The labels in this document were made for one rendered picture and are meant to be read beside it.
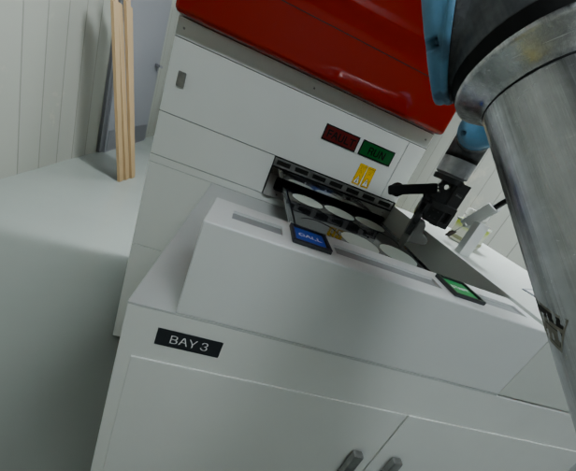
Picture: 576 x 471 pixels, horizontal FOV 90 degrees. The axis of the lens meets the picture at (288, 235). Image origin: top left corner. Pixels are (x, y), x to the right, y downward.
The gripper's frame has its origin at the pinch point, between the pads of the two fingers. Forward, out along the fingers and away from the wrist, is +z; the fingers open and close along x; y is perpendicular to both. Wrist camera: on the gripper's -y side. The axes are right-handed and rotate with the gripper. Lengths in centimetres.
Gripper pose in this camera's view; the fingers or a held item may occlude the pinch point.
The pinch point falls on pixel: (399, 242)
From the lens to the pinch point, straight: 83.2
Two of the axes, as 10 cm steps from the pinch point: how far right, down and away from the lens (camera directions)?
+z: -3.7, 8.6, 3.6
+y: 8.4, 4.8, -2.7
